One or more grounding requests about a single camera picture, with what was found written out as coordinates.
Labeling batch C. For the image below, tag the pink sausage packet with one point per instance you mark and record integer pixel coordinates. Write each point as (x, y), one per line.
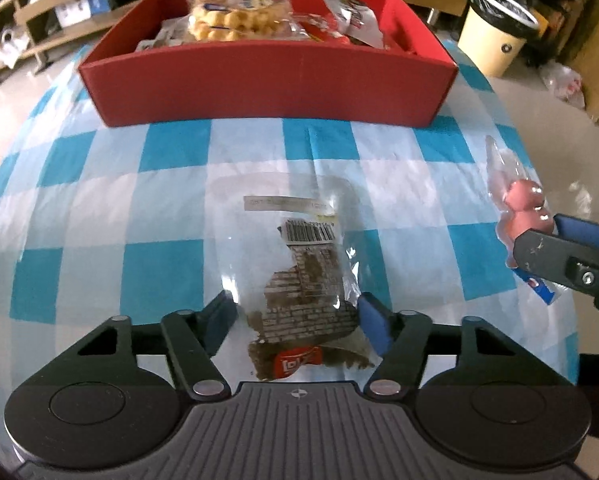
(524, 200)

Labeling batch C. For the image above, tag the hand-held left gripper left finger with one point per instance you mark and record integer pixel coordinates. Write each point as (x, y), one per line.
(219, 320)

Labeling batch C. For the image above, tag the red crinkled packet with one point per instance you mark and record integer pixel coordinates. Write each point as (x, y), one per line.
(324, 30)

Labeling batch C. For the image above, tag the clear silver snack packet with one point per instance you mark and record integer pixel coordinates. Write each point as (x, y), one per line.
(349, 10)

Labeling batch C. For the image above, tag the dried meat clear packet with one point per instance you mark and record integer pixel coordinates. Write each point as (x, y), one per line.
(299, 280)

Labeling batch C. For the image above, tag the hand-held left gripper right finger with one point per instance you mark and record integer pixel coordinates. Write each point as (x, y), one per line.
(374, 322)

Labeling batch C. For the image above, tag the red cardboard box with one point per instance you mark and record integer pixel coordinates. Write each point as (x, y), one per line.
(269, 85)

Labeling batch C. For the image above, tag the waffle packet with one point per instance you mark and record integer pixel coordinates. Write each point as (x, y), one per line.
(239, 17)

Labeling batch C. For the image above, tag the white blue box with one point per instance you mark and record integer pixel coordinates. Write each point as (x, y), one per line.
(94, 2)

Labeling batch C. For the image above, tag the white paper bag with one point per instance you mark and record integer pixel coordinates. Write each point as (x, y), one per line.
(9, 47)

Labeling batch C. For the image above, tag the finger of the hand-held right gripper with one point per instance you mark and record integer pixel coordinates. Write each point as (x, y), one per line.
(587, 235)
(544, 252)

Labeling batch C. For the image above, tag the blue white checkered tablecloth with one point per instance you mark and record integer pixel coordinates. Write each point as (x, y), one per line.
(129, 200)

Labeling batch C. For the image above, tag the cream trash bin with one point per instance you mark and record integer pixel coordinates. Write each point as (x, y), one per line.
(494, 45)

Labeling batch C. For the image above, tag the clear plastic bag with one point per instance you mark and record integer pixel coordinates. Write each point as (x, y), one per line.
(562, 82)

